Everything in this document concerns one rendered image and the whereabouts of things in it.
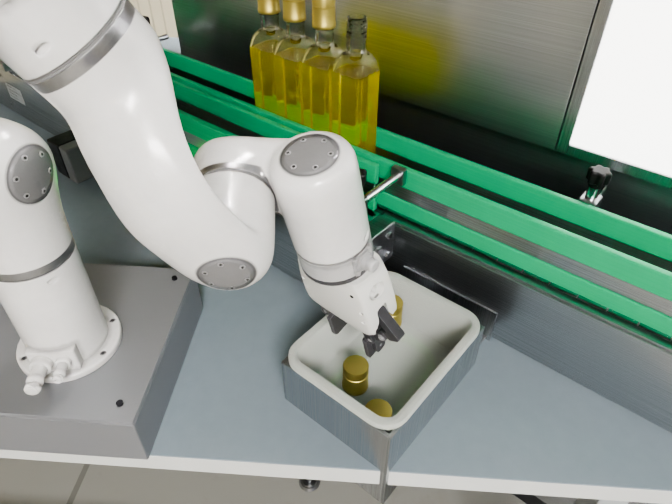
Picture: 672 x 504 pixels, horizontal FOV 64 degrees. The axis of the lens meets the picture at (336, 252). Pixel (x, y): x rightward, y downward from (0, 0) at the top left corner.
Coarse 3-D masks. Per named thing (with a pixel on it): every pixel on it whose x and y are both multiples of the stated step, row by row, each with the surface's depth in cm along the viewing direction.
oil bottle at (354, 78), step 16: (336, 64) 79; (352, 64) 77; (368, 64) 78; (336, 80) 80; (352, 80) 78; (368, 80) 79; (336, 96) 82; (352, 96) 80; (368, 96) 81; (336, 112) 84; (352, 112) 81; (368, 112) 83; (336, 128) 85; (352, 128) 83; (368, 128) 85; (352, 144) 85; (368, 144) 87
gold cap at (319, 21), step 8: (312, 0) 77; (320, 0) 76; (328, 0) 76; (312, 8) 78; (320, 8) 77; (328, 8) 77; (312, 16) 79; (320, 16) 77; (328, 16) 77; (312, 24) 79; (320, 24) 78; (328, 24) 78
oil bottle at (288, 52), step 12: (276, 48) 85; (288, 48) 83; (300, 48) 83; (276, 60) 86; (288, 60) 84; (300, 60) 83; (276, 72) 87; (288, 72) 85; (300, 72) 84; (276, 84) 88; (288, 84) 87; (300, 84) 86; (288, 96) 88; (300, 96) 87; (288, 108) 89; (300, 108) 88; (300, 120) 89
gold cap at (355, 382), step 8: (344, 360) 71; (352, 360) 70; (360, 360) 70; (344, 368) 69; (352, 368) 69; (360, 368) 69; (368, 368) 70; (344, 376) 70; (352, 376) 69; (360, 376) 69; (344, 384) 71; (352, 384) 70; (360, 384) 70; (352, 392) 71; (360, 392) 71
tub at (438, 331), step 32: (416, 288) 77; (320, 320) 72; (416, 320) 80; (448, 320) 75; (320, 352) 73; (352, 352) 77; (384, 352) 77; (416, 352) 77; (448, 352) 77; (320, 384) 64; (384, 384) 73; (416, 384) 73
